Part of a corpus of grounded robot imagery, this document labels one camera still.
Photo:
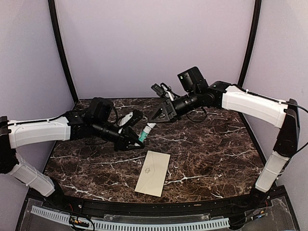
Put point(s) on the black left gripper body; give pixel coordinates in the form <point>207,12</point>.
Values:
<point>116,148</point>

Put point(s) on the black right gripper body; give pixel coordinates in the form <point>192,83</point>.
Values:
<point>172,109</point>

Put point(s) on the green white glue stick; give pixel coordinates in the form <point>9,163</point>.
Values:
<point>146,131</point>

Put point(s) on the cream paper envelope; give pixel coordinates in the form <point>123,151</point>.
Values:
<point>153,173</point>

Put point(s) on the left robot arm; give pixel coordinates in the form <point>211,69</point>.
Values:
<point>70,126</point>

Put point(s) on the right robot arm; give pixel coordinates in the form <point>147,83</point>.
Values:
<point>222,95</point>

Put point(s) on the white slotted cable duct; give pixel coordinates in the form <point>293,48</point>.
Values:
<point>133,223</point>

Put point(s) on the black curved front rail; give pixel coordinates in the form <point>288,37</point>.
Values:
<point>232,206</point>

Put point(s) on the right black frame post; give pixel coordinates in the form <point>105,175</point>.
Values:
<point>251,42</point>

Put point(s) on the black frame post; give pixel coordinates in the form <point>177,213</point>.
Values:
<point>61,51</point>
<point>251,42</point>

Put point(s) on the left black frame post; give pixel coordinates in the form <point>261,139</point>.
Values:
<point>61,51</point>

